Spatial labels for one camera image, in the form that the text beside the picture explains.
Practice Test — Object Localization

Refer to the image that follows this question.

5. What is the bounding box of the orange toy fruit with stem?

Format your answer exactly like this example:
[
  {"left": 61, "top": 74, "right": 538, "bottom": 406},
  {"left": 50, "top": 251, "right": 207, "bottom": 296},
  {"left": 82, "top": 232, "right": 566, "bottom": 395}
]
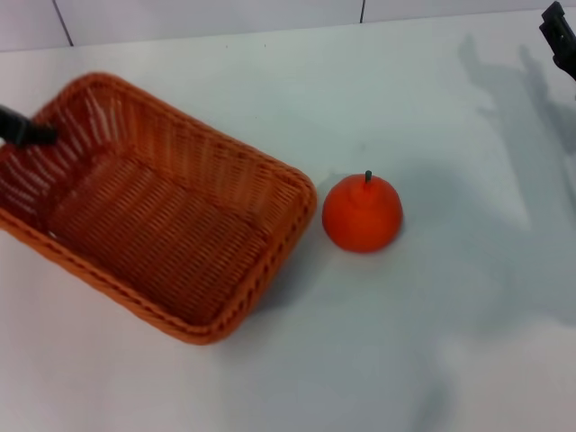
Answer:
[{"left": 321, "top": 169, "right": 404, "bottom": 255}]

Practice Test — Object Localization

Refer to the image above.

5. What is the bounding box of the orange woven plastic basket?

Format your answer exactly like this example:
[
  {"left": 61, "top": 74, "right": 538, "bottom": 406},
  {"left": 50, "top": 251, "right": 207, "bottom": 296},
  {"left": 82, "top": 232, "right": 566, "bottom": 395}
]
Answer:
[{"left": 0, "top": 71, "right": 319, "bottom": 347}]

